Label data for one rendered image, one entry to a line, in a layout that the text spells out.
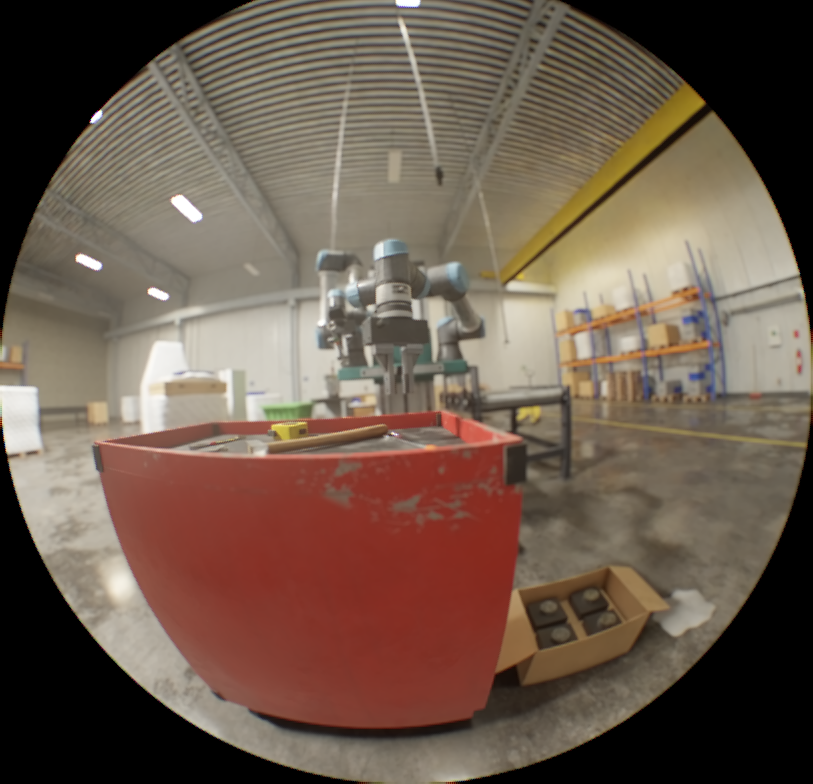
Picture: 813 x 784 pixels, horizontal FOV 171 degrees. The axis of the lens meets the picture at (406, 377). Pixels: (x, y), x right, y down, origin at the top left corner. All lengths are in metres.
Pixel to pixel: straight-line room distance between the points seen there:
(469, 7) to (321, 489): 7.80
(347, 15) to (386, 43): 1.21
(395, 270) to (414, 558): 0.51
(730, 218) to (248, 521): 10.88
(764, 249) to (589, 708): 10.04
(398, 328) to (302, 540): 0.41
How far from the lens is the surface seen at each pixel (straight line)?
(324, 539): 0.35
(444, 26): 7.70
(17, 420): 7.42
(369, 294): 0.71
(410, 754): 1.04
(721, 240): 10.63
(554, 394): 2.61
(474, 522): 0.35
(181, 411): 3.87
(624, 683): 1.23
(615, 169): 8.70
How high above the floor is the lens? 1.01
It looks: 2 degrees up
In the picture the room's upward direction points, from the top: 4 degrees counter-clockwise
